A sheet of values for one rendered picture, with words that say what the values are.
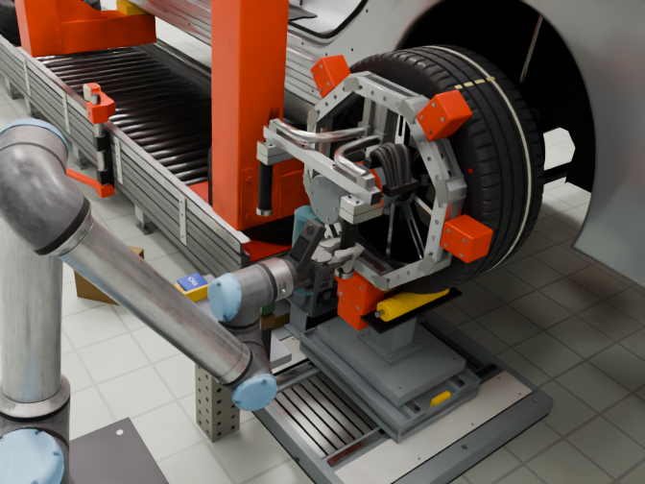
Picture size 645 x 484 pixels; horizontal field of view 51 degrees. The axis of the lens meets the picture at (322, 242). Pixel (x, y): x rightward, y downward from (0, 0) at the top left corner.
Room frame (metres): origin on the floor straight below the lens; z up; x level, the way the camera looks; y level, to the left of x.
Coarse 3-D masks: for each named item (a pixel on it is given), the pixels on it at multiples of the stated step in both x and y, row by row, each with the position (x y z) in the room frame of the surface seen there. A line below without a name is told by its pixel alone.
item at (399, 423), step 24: (312, 336) 1.80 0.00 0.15; (312, 360) 1.73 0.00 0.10; (336, 360) 1.69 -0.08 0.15; (336, 384) 1.63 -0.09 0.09; (360, 384) 1.59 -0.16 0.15; (456, 384) 1.61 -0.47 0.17; (384, 408) 1.47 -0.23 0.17; (408, 408) 1.48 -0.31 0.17; (432, 408) 1.50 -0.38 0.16; (408, 432) 1.44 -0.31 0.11
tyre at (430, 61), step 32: (384, 64) 1.70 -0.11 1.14; (416, 64) 1.63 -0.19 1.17; (448, 64) 1.65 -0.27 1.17; (480, 64) 1.70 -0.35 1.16; (480, 96) 1.56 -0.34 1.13; (512, 96) 1.62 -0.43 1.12; (480, 128) 1.48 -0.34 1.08; (512, 128) 1.54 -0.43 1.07; (480, 160) 1.44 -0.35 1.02; (512, 160) 1.49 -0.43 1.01; (480, 192) 1.42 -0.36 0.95; (512, 192) 1.47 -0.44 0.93; (512, 224) 1.46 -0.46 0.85; (416, 288) 1.52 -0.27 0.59; (448, 288) 1.46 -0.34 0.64
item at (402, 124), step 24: (360, 96) 1.76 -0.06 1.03; (360, 120) 1.86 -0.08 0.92; (336, 144) 1.82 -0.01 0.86; (408, 144) 1.66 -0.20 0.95; (408, 192) 1.67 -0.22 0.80; (384, 216) 1.81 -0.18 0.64; (408, 216) 1.60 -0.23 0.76; (384, 240) 1.71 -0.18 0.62; (408, 240) 1.73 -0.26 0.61; (408, 264) 1.56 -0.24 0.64
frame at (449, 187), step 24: (360, 72) 1.69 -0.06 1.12; (336, 96) 1.72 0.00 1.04; (384, 96) 1.58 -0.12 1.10; (408, 96) 1.57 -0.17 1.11; (312, 120) 1.77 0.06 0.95; (408, 120) 1.50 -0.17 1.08; (312, 144) 1.77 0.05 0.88; (432, 144) 1.45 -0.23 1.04; (312, 168) 1.76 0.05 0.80; (432, 168) 1.43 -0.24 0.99; (456, 168) 1.44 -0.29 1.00; (456, 192) 1.40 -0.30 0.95; (432, 216) 1.41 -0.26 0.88; (456, 216) 1.41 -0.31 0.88; (432, 240) 1.40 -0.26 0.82; (360, 264) 1.58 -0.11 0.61; (384, 264) 1.58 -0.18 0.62; (432, 264) 1.39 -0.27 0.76; (384, 288) 1.49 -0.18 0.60
